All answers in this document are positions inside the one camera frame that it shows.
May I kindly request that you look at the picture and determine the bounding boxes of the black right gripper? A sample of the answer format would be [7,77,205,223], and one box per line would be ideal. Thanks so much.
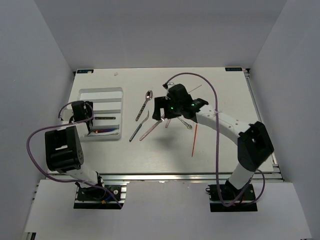
[152,96,182,121]

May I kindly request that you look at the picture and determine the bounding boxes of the fork with pink handle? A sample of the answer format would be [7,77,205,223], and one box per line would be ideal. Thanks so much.
[139,117,164,141]

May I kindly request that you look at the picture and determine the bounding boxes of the knife with teal handle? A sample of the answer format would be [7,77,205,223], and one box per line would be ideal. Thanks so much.
[129,111,150,143]

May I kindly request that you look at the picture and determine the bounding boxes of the silver fork black handle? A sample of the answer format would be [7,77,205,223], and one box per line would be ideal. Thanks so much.
[94,116,116,120]

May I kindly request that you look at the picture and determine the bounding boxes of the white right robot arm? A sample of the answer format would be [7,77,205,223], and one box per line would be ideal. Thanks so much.
[152,84,274,200]

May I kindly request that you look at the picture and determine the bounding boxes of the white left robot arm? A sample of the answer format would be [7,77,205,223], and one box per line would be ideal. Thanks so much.
[44,101,106,200]

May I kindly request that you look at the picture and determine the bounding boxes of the white divided cutlery tray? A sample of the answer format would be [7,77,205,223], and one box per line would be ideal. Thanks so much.
[78,87,124,142]

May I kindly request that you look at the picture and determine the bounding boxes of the iridescent rainbow knife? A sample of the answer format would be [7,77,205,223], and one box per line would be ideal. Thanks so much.
[92,128,118,134]

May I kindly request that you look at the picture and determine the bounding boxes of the orange chopstick lower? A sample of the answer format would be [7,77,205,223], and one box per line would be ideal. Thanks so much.
[191,124,198,158]

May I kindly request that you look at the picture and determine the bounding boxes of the blue label sticker left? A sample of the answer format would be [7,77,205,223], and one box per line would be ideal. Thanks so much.
[76,69,94,74]

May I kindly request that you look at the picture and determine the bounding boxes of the blue label sticker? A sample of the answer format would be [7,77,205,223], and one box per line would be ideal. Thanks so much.
[225,67,243,72]
[76,69,94,74]

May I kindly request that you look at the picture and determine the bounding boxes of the blue label sticker right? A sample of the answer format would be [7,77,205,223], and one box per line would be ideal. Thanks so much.
[225,67,243,72]

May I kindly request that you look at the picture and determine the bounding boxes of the gold spoon pink handle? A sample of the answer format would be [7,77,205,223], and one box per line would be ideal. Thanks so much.
[165,119,171,128]

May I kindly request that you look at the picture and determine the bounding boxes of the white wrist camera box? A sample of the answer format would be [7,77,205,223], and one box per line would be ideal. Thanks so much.
[60,109,73,123]

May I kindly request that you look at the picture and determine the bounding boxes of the silver spoon patterned handle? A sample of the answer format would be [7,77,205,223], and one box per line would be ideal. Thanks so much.
[135,90,153,122]

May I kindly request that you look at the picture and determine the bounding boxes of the silver spoon iridescent handle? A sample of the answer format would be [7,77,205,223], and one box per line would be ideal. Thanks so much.
[177,117,193,130]

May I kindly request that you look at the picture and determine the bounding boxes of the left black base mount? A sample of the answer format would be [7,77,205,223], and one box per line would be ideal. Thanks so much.
[73,184,127,210]

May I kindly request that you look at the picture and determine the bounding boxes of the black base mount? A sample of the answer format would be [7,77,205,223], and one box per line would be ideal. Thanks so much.
[205,183,258,213]
[73,184,127,210]

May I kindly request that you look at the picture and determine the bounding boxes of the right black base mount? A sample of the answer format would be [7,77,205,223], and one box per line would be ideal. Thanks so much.
[205,183,258,213]

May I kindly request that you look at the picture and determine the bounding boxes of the aluminium table frame rail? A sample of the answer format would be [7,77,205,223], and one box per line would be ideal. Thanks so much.
[243,68,285,182]

